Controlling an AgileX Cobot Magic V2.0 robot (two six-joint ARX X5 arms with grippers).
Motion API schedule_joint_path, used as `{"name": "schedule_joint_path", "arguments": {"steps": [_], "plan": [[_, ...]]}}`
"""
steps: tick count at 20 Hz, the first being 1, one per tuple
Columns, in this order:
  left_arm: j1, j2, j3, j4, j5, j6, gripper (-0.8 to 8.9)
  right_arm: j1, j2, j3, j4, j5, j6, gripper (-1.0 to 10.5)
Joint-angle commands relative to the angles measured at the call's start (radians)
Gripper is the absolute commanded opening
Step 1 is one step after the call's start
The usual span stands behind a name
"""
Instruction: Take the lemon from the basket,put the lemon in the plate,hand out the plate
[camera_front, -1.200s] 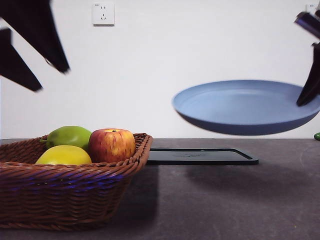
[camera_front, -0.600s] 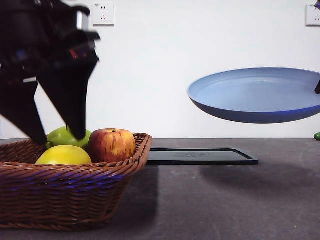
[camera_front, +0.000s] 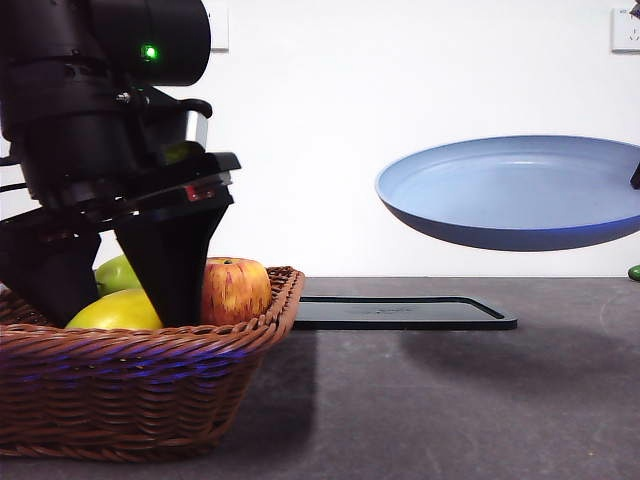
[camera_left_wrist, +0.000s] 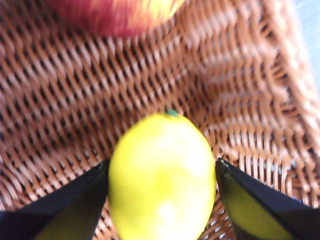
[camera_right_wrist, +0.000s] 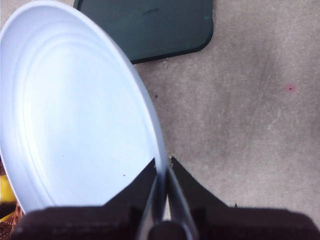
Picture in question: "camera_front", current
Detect yellow lemon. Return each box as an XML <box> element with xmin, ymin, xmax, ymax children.
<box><xmin>64</xmin><ymin>288</ymin><xmax>165</xmax><ymax>331</ymax></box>

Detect blue round plate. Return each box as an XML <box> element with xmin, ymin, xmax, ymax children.
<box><xmin>375</xmin><ymin>135</ymin><xmax>640</xmax><ymax>253</ymax></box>

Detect brown wicker basket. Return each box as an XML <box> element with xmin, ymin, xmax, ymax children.
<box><xmin>0</xmin><ymin>265</ymin><xmax>307</xmax><ymax>462</ymax></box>

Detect green apple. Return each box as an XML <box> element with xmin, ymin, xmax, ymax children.
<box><xmin>94</xmin><ymin>254</ymin><xmax>142</xmax><ymax>297</ymax></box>

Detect red yellow apple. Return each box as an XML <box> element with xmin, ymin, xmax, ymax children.
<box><xmin>199</xmin><ymin>256</ymin><xmax>274</xmax><ymax>327</ymax></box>

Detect black rectangular tray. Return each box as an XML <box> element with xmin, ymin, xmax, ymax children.
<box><xmin>291</xmin><ymin>295</ymin><xmax>519</xmax><ymax>332</ymax></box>

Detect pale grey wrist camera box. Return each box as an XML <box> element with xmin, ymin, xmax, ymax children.
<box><xmin>180</xmin><ymin>105</ymin><xmax>211</xmax><ymax>149</ymax></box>

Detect white wall socket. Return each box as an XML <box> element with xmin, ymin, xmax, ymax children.
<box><xmin>610</xmin><ymin>7</ymin><xmax>640</xmax><ymax>54</ymax></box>
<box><xmin>206</xmin><ymin>6</ymin><xmax>231</xmax><ymax>53</ymax></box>

